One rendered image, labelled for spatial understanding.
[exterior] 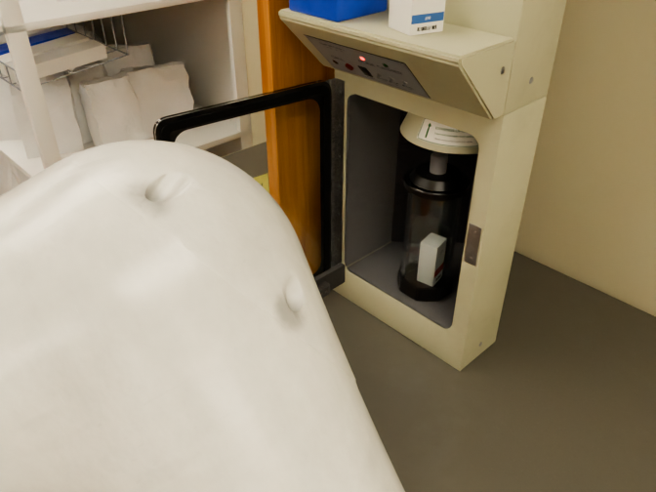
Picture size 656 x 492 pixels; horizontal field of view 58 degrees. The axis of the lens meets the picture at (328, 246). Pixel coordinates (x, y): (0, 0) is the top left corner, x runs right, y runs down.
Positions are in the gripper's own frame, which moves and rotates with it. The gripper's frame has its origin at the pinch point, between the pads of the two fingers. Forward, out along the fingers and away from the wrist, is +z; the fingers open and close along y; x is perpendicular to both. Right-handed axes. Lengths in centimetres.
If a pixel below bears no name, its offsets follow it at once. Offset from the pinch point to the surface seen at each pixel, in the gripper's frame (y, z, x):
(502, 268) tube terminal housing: -13.7, 31.0, 11.1
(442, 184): -2.8, 27.1, -1.8
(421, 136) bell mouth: 0.6, 24.8, -9.9
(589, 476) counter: -40, 20, 29
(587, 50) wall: -3, 66, -15
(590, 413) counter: -34, 31, 29
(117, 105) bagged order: 114, 24, 17
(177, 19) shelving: 140, 62, 4
